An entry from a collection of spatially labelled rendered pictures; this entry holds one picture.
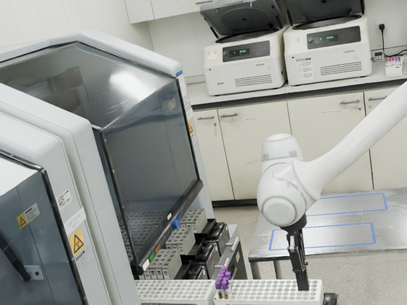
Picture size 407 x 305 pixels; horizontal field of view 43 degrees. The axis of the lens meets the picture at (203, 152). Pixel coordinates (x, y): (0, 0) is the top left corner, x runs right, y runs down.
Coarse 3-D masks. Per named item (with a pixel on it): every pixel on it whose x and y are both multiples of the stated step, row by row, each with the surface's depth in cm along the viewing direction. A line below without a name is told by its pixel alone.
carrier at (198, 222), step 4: (200, 208) 204; (204, 208) 203; (200, 212) 200; (204, 212) 202; (196, 216) 198; (200, 216) 198; (204, 216) 202; (192, 220) 195; (196, 220) 194; (200, 220) 198; (204, 220) 202; (192, 224) 194; (196, 224) 194; (200, 224) 198; (204, 224) 201; (196, 228) 194; (200, 228) 197; (196, 232) 195; (200, 232) 197
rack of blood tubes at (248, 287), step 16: (240, 288) 150; (256, 288) 148; (272, 288) 146; (288, 288) 145; (320, 288) 142; (224, 304) 146; (240, 304) 149; (256, 304) 150; (272, 304) 142; (288, 304) 140; (304, 304) 139; (320, 304) 139
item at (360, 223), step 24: (360, 192) 202; (384, 192) 198; (312, 216) 192; (336, 216) 188; (360, 216) 185; (384, 216) 181; (264, 240) 182; (312, 240) 176; (336, 240) 172; (360, 240) 170; (384, 240) 167
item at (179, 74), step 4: (180, 72) 195; (180, 76) 195; (180, 80) 195; (180, 84) 194; (184, 84) 198; (184, 88) 198; (184, 92) 197; (184, 100) 196; (188, 100) 201; (188, 104) 200; (188, 124) 199; (192, 128) 202; (192, 132) 202; (192, 136) 201; (192, 140) 201; (196, 140) 205
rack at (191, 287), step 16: (144, 288) 160; (160, 288) 158; (176, 288) 157; (192, 288) 155; (208, 288) 153; (144, 304) 158; (160, 304) 160; (176, 304) 158; (192, 304) 157; (208, 304) 149
